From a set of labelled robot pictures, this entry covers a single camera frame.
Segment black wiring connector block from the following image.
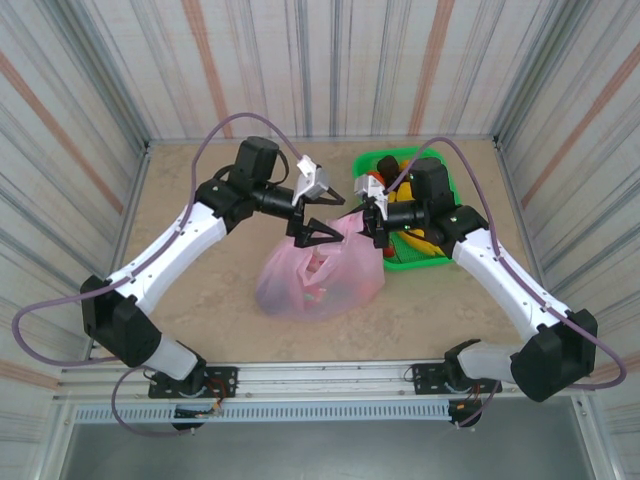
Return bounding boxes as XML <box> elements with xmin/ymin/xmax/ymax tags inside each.
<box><xmin>448</xmin><ymin>399</ymin><xmax>484</xmax><ymax>429</ymax></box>

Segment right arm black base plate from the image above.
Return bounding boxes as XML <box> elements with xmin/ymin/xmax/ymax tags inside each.
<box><xmin>410</xmin><ymin>363</ymin><xmax>504</xmax><ymax>396</ymax></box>

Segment pink printed plastic bag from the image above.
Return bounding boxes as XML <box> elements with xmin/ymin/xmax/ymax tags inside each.
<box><xmin>254</xmin><ymin>215</ymin><xmax>387</xmax><ymax>322</ymax></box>

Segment aluminium frame side rail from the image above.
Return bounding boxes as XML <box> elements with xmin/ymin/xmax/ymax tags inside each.
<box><xmin>102</xmin><ymin>140</ymin><xmax>152</xmax><ymax>284</ymax></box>

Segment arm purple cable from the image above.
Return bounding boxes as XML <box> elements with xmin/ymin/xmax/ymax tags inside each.
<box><xmin>10</xmin><ymin>112</ymin><xmax>304</xmax><ymax>440</ymax></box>
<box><xmin>384</xmin><ymin>136</ymin><xmax>628</xmax><ymax>430</ymax></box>

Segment grey metal panel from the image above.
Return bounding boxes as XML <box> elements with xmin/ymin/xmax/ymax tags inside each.
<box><xmin>59</xmin><ymin>397</ymin><xmax>599</xmax><ymax>480</ymax></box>

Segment purple fake fruit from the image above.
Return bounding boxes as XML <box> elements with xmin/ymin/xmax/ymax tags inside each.
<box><xmin>257</xmin><ymin>272</ymin><xmax>296</xmax><ymax>317</ymax></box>

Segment aluminium mounting rail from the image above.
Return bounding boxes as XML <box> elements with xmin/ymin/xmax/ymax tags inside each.
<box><xmin>52</xmin><ymin>362</ymin><xmax>599</xmax><ymax>401</ymax></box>

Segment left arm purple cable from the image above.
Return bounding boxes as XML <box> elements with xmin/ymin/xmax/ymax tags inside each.
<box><xmin>10</xmin><ymin>112</ymin><xmax>304</xmax><ymax>440</ymax></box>

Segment green plastic basket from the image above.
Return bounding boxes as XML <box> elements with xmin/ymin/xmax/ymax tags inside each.
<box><xmin>352</xmin><ymin>145</ymin><xmax>464</xmax><ymax>274</ymax></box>

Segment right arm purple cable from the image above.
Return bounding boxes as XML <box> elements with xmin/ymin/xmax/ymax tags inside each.
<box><xmin>384</xmin><ymin>136</ymin><xmax>628</xmax><ymax>430</ymax></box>

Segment grey slotted cable duct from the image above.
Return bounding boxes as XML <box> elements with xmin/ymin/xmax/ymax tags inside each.
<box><xmin>67</xmin><ymin>402</ymin><xmax>456</xmax><ymax>424</ymax></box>

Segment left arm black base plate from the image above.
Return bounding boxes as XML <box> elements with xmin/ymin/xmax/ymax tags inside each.
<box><xmin>148</xmin><ymin>366</ymin><xmax>239</xmax><ymax>400</ymax></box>

